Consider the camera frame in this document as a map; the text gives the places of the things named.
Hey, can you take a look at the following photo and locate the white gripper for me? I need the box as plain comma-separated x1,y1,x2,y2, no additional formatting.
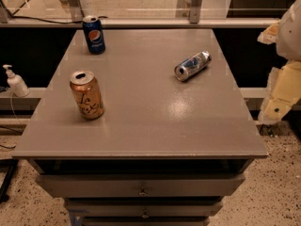
257,0,301,124

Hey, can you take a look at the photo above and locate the orange LaCroix can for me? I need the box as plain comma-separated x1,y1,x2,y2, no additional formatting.
70,70,104,120

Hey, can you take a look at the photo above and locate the silver blue can lying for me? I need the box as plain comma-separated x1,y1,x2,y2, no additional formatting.
174,51,212,82

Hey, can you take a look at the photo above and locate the blue Pepsi can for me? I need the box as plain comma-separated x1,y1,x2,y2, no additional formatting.
83,15,105,54

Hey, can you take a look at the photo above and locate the grey drawer cabinet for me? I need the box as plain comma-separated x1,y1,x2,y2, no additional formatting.
11,27,269,226

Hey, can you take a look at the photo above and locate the top grey drawer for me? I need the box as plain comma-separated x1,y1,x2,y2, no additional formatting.
37,173,245,198

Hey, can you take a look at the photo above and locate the grey drawer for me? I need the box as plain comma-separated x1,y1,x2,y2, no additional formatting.
65,198,223,218
83,217,209,226
37,173,245,198

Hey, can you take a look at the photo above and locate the white pump bottle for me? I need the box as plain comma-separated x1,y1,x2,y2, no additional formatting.
3,65,30,97

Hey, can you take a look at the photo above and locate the white cable at left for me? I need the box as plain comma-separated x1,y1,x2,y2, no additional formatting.
0,91,24,151

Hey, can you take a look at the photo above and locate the black cable on ledge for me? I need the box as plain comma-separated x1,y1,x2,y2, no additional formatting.
7,8,109,24

